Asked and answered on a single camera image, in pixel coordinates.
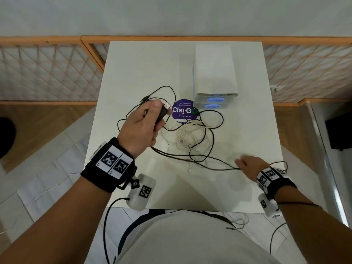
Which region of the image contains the black right wristband with markers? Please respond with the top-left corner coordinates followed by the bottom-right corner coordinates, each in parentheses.
top-left (256, 167), bottom-right (298, 201)

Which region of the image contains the long black cable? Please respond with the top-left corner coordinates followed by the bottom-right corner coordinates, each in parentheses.
top-left (150, 146), bottom-right (289, 172)

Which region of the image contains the white mini drawer box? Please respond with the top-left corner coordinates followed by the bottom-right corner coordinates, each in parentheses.
top-left (192, 43), bottom-right (239, 110)

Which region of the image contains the round purple sticker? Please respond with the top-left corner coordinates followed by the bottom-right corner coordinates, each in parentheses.
top-left (172, 99), bottom-right (199, 124)

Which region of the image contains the black right camera cable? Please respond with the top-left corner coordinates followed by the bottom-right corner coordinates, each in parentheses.
top-left (269, 222), bottom-right (287, 255)

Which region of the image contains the black camera cable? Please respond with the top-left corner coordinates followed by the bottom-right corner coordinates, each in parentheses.
top-left (269, 222), bottom-right (287, 255)
top-left (102, 197), bottom-right (130, 264)

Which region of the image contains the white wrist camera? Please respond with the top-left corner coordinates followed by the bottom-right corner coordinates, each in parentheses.
top-left (258, 192), bottom-right (281, 219)
top-left (120, 174), bottom-right (157, 212)

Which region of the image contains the black left camera cable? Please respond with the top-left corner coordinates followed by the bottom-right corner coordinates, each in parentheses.
top-left (102, 197), bottom-right (130, 264)

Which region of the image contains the wooden lattice fence panel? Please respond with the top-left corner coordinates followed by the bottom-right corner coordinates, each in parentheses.
top-left (0, 36), bottom-right (105, 105)
top-left (81, 35), bottom-right (352, 107)

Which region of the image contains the person's right hand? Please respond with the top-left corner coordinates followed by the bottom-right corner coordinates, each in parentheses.
top-left (235, 155), bottom-right (270, 182)

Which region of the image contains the black USB cable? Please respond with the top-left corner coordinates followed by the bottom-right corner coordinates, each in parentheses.
top-left (117, 85), bottom-right (225, 163)

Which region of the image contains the person's light grey shirt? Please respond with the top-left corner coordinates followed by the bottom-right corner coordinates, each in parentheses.
top-left (115, 210), bottom-right (281, 264)

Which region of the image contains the person's left forearm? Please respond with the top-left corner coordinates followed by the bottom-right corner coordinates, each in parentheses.
top-left (0, 176), bottom-right (119, 264)

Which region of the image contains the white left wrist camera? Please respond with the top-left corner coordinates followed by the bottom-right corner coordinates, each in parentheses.
top-left (120, 174), bottom-right (157, 212)

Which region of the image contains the tangled white cable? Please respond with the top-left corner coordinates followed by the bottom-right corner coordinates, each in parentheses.
top-left (161, 119), bottom-right (210, 173)

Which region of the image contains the person's left hand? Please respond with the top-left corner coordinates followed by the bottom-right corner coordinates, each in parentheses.
top-left (117, 99), bottom-right (166, 159)

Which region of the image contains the black neck strap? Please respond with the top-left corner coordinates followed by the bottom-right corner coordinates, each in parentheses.
top-left (117, 208), bottom-right (237, 256)

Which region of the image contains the round black object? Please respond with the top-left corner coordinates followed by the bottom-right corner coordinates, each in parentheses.
top-left (0, 117), bottom-right (16, 160)

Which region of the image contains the white drawer with blue handle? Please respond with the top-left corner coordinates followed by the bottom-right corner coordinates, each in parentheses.
top-left (194, 93), bottom-right (239, 104)
top-left (196, 102), bottom-right (235, 110)

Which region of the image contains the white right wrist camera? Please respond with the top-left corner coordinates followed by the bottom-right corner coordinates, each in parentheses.
top-left (258, 192), bottom-right (281, 219)

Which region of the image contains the black box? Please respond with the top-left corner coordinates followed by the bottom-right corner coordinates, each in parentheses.
top-left (325, 112), bottom-right (352, 151)

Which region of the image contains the black left wristband with markers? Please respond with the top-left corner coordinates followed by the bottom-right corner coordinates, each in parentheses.
top-left (80, 137), bottom-right (137, 193)

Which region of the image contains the black wristband with markers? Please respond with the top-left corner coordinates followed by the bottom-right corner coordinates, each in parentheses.
top-left (80, 137), bottom-right (137, 193)
top-left (256, 167), bottom-right (298, 201)

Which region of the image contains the person's right forearm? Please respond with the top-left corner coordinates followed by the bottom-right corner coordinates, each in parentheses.
top-left (271, 185), bottom-right (352, 264)

